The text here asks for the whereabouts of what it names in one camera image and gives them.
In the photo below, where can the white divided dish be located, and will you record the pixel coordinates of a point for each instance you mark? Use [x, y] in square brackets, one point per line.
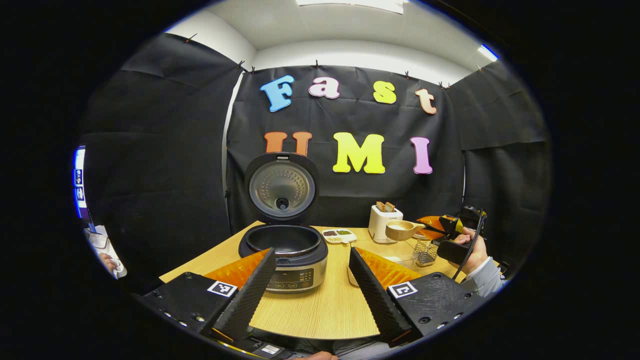
[339, 235]

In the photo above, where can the wooden spoon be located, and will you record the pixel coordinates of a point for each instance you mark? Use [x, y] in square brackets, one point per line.
[400, 231]

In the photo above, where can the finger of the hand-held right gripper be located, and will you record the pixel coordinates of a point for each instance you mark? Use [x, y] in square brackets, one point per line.
[430, 234]
[432, 221]

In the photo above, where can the large ceiling light panel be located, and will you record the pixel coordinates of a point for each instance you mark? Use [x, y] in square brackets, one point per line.
[350, 5]

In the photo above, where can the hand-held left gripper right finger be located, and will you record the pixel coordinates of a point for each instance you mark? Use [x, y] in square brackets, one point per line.
[377, 300]

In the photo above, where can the black silver rice cooker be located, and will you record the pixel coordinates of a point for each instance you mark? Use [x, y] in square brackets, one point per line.
[300, 272]

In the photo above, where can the monitor screen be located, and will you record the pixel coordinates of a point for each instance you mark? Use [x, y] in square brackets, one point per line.
[80, 185]

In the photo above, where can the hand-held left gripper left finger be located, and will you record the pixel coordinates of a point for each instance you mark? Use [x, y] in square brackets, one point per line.
[250, 295]

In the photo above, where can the white toaster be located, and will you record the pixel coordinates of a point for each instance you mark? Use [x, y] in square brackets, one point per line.
[382, 225]

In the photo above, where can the small ceiling light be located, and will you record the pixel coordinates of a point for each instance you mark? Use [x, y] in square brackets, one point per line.
[488, 53]

